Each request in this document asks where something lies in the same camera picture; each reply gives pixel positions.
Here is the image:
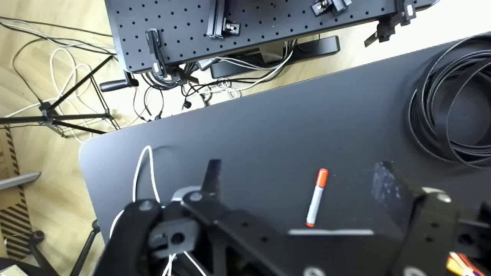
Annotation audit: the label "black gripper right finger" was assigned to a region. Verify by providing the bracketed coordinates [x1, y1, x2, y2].
[372, 160, 459, 276]

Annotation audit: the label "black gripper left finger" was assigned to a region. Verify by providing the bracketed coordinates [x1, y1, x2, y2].
[181, 159, 309, 276]

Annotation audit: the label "white marker with orange cap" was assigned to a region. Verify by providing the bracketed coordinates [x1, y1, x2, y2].
[306, 168, 332, 231]

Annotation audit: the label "black clamp on board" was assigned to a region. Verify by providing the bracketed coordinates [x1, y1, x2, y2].
[145, 28, 174, 79]
[364, 0, 418, 50]

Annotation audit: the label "black chair base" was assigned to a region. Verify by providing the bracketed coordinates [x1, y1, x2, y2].
[28, 220, 103, 276]

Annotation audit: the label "black tripod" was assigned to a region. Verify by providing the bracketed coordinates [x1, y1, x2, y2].
[0, 53, 142, 140]

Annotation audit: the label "black perforated board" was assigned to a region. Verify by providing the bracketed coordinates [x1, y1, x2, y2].
[105, 0, 442, 74]

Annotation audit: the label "grey metal bar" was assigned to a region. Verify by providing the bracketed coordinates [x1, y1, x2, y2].
[0, 172, 43, 194]

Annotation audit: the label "striped cardboard panel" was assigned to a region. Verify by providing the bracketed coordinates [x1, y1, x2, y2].
[0, 128, 34, 263]

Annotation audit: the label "coloured gripper wires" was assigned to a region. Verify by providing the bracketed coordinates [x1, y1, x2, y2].
[445, 251, 487, 276]

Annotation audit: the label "long white cable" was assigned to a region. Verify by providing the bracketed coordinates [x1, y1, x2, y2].
[108, 145, 163, 243]

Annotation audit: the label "tangled cable bundle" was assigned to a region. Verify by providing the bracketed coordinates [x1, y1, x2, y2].
[131, 48, 298, 125]

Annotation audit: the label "coiled black cable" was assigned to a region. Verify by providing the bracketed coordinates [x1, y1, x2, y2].
[407, 36, 491, 171]

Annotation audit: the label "black camera rig heap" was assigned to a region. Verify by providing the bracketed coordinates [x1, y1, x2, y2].
[94, 183, 206, 276]

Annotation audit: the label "black bracket on board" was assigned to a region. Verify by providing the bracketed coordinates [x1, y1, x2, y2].
[310, 0, 355, 18]
[206, 0, 243, 41]

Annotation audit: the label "white floor cable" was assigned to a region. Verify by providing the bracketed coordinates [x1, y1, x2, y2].
[5, 47, 94, 120]

